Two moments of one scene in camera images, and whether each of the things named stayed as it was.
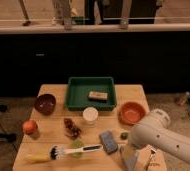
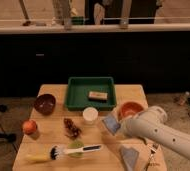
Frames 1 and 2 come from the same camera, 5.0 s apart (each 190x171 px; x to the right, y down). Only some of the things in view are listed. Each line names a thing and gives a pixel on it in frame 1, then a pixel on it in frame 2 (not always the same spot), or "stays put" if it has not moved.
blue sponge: (109, 142) -> (111, 124)
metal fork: (152, 152) stays put
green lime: (76, 144) stays put
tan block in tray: (97, 96) stays put
